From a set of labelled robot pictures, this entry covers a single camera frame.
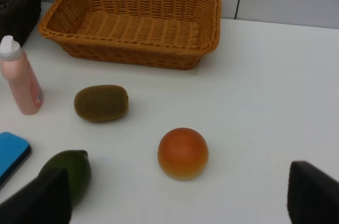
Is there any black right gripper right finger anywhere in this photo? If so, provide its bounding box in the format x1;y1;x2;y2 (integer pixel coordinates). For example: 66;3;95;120
287;161;338;224

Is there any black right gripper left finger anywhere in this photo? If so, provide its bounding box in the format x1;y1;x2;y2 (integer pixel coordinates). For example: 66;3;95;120
1;168;72;224

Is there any green avocado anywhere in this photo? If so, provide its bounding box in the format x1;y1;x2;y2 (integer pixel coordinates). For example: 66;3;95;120
39;150;92;208

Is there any blue whiteboard eraser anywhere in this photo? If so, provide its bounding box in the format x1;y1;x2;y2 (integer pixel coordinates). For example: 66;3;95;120
0;132;31;189

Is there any brown kiwi fruit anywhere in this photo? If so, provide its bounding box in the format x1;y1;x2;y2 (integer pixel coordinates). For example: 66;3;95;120
74;85;129;123

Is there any orange round fruit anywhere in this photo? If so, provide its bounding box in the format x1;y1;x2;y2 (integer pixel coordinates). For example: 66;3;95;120
157;128;209;181

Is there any pink bottle white cap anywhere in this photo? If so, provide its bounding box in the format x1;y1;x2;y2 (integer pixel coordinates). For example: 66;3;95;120
1;35;43;115

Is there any orange wicker basket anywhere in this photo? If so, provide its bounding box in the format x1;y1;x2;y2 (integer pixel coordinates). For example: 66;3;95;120
38;0;221;70

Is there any dark brown wicker basket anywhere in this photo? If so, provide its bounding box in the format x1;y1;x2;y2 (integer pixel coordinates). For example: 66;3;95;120
1;0;41;45

